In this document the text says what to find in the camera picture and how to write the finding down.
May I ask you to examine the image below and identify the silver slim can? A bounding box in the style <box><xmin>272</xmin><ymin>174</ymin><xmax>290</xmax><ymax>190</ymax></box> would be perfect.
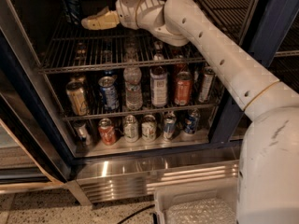
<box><xmin>198</xmin><ymin>66</ymin><xmax>215</xmax><ymax>103</ymax></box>

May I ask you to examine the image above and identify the blue silver can bottom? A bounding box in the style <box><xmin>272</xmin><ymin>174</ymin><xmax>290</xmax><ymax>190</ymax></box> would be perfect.
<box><xmin>163</xmin><ymin>112</ymin><xmax>177</xmax><ymax>141</ymax></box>

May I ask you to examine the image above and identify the dark blue can bottom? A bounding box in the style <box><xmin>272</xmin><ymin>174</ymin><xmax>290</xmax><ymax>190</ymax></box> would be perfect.
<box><xmin>183</xmin><ymin>108</ymin><xmax>200</xmax><ymax>134</ymax></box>

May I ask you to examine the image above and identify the blue pepsi can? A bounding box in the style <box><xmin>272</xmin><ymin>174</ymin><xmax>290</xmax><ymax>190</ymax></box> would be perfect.
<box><xmin>61</xmin><ymin>0</ymin><xmax>82</xmax><ymax>26</ymax></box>

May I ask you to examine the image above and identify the middle wire shelf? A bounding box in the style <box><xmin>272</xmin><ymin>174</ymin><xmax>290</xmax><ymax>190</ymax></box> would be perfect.
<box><xmin>62</xmin><ymin>59</ymin><xmax>225</xmax><ymax>122</ymax></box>

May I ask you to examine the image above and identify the pale green can bottom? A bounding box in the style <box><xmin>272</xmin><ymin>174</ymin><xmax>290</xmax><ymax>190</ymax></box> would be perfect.
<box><xmin>122</xmin><ymin>115</ymin><xmax>139</xmax><ymax>143</ymax></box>

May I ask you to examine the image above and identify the open fridge glass door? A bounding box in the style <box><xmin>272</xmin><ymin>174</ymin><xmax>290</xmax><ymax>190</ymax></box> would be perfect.
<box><xmin>0</xmin><ymin>34</ymin><xmax>69</xmax><ymax>194</ymax></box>

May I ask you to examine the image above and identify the wire shelf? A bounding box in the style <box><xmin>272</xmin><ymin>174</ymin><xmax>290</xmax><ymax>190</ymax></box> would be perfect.
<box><xmin>62</xmin><ymin>59</ymin><xmax>225</xmax><ymax>122</ymax></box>
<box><xmin>40</xmin><ymin>0</ymin><xmax>250</xmax><ymax>74</ymax></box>

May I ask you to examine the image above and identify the white plastic bin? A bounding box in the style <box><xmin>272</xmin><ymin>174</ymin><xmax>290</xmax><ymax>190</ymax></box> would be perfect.
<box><xmin>154</xmin><ymin>178</ymin><xmax>237</xmax><ymax>224</ymax></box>

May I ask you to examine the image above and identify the silver can bottom left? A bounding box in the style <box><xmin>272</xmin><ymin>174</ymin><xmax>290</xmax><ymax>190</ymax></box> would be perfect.
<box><xmin>73</xmin><ymin>120</ymin><xmax>93</xmax><ymax>146</ymax></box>

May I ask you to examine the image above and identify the black cable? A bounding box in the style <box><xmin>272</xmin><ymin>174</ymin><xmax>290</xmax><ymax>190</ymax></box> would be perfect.
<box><xmin>116</xmin><ymin>203</ymin><xmax>156</xmax><ymax>224</ymax></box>

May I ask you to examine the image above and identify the orange soda can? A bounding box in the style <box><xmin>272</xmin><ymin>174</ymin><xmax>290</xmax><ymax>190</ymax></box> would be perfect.
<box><xmin>174</xmin><ymin>71</ymin><xmax>192</xmax><ymax>105</ymax></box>

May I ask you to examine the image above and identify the stainless fridge base grille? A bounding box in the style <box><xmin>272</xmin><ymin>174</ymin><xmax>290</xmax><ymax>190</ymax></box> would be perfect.
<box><xmin>76</xmin><ymin>147</ymin><xmax>238</xmax><ymax>203</ymax></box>

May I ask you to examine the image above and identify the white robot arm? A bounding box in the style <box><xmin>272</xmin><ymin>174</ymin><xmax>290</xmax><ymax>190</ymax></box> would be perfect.
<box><xmin>81</xmin><ymin>0</ymin><xmax>299</xmax><ymax>224</ymax></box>

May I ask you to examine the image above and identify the clear water bottle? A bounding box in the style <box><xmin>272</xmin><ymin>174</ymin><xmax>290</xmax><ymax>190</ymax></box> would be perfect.
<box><xmin>123</xmin><ymin>44</ymin><xmax>143</xmax><ymax>110</ymax></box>

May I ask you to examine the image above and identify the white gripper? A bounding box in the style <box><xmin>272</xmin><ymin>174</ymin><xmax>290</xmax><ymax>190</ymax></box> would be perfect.
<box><xmin>81</xmin><ymin>0</ymin><xmax>142</xmax><ymax>31</ymax></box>

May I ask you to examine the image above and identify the top wire shelf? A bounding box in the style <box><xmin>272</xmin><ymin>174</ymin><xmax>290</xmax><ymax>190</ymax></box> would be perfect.
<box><xmin>40</xmin><ymin>0</ymin><xmax>250</xmax><ymax>74</ymax></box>

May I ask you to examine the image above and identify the red soda can bottom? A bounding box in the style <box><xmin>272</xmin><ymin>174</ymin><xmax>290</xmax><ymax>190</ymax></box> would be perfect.
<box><xmin>98</xmin><ymin>119</ymin><xmax>116</xmax><ymax>146</ymax></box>

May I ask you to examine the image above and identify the dark blue fridge frame post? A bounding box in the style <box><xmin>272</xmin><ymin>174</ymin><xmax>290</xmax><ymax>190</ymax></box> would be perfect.
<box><xmin>207</xmin><ymin>0</ymin><xmax>299</xmax><ymax>146</ymax></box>

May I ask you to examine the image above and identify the blue soda can middle shelf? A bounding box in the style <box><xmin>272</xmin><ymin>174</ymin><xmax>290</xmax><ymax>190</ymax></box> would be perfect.
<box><xmin>98</xmin><ymin>77</ymin><xmax>119</xmax><ymax>111</ymax></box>

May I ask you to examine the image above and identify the gold soda can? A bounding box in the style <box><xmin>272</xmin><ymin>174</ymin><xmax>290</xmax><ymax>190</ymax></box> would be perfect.
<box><xmin>66</xmin><ymin>81</ymin><xmax>89</xmax><ymax>116</ymax></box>

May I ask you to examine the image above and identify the white green can bottom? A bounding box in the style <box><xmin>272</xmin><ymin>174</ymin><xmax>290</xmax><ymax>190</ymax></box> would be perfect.
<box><xmin>141</xmin><ymin>115</ymin><xmax>157</xmax><ymax>142</ymax></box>

